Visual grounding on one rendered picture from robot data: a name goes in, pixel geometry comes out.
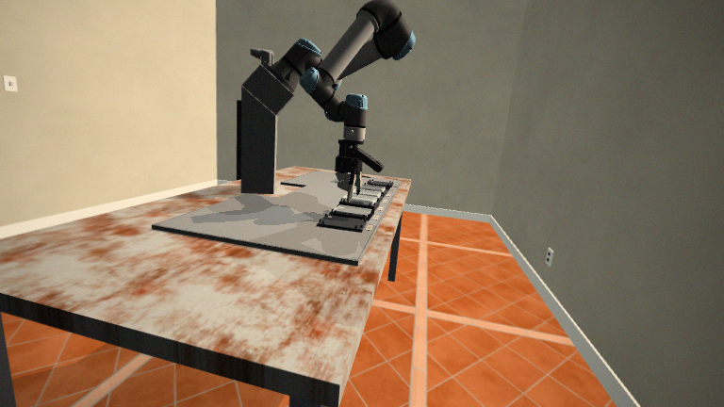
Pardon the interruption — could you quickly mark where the beige operator panel with colored buttons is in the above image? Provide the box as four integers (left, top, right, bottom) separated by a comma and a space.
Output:
335, 172, 370, 182

